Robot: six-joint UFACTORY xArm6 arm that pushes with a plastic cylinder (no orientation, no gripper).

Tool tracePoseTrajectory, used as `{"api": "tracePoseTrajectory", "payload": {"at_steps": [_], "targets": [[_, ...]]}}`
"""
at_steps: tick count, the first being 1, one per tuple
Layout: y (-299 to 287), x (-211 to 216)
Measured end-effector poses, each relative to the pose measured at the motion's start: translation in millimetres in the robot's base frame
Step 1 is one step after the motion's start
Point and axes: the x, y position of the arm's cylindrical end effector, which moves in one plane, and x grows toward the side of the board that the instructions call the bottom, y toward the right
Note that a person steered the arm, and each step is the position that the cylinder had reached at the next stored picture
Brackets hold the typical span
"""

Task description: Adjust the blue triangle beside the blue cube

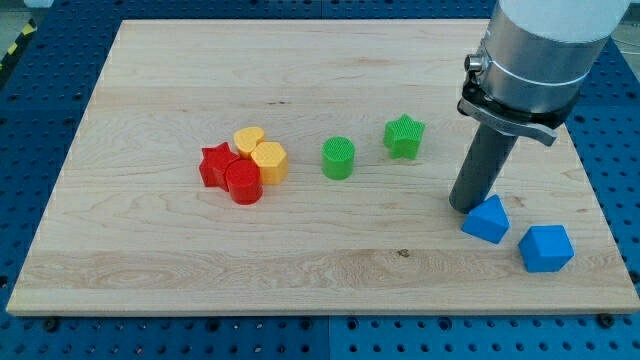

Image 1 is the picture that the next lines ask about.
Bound green cylinder block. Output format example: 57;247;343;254
322;136;355;180

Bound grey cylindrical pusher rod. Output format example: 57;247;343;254
449;124;517;214

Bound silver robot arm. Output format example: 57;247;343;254
458;0;630;146

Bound red star block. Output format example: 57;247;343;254
199;142;241;192

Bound yellow heart block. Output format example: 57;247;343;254
233;126;265;159

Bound green star block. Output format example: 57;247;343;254
383;114;426;160

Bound blue triangle block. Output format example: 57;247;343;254
461;194;511;244

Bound blue cube block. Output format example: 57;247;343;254
518;225;575;273

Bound yellow hexagon block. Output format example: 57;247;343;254
251;142;288;185

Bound red cylinder block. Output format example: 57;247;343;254
225;159;263;205

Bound light wooden board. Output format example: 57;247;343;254
7;20;639;316

